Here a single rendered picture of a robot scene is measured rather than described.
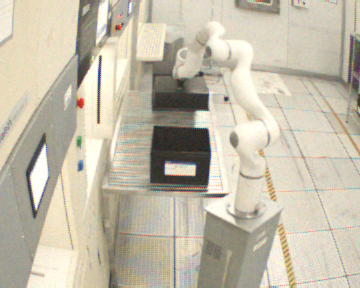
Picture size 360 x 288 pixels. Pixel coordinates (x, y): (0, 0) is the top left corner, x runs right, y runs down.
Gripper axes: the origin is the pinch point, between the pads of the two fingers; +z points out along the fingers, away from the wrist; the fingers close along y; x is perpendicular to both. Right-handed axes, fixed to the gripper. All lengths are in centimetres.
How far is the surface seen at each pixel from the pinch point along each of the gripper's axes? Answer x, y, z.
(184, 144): 38.0, -1.1, -3.7
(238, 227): 88, -21, -41
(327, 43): -227, -248, 290
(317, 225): 74, -110, 78
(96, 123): 31, 44, -13
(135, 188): 65, 23, -20
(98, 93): 19, 43, -25
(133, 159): 45, 24, 0
